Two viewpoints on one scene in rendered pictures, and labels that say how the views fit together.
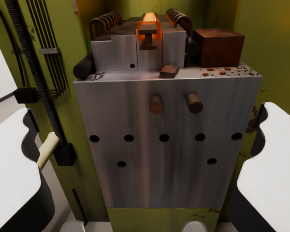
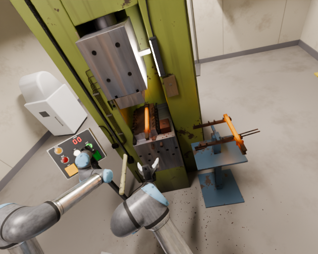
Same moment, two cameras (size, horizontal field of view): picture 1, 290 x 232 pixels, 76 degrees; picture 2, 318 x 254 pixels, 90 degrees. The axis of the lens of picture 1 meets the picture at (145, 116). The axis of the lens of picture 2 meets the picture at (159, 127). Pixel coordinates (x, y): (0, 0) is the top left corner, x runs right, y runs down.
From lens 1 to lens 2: 1.06 m
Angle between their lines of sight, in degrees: 9
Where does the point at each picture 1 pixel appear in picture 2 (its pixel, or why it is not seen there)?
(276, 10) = (180, 110)
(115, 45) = (140, 134)
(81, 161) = (136, 160)
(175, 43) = (154, 131)
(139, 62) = not seen: hidden behind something
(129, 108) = (147, 147)
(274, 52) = (186, 118)
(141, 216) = (160, 173)
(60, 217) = (131, 183)
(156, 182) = (160, 162)
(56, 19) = (120, 126)
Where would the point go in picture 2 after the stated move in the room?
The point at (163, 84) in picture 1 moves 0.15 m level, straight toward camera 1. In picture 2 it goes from (153, 142) to (153, 155)
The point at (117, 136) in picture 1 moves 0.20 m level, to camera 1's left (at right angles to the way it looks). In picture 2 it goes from (146, 154) to (125, 160)
